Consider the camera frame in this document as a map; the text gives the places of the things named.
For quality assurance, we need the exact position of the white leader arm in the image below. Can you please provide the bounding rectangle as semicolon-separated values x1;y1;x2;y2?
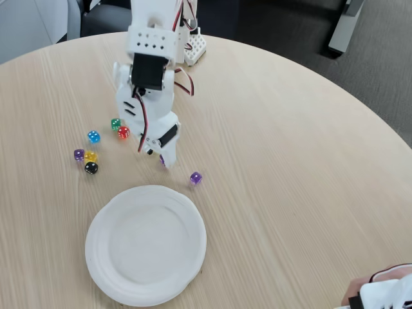
347;264;412;309

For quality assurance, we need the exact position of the grey desk leg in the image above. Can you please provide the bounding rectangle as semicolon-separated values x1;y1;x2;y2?
328;0;366;59

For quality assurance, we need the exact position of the white paper plate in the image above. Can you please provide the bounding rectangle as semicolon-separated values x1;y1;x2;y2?
84;184;207;307

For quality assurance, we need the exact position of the person's hand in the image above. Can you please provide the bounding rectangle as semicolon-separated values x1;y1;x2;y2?
341;263;412;306

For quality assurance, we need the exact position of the red black servo cable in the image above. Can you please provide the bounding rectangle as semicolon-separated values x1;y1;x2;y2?
133;0;198;154

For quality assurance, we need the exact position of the light grey cabinet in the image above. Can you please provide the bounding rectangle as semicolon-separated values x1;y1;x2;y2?
0;0;81;65

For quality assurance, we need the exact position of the dark office chair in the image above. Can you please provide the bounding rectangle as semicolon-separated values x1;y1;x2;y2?
80;0;133;38

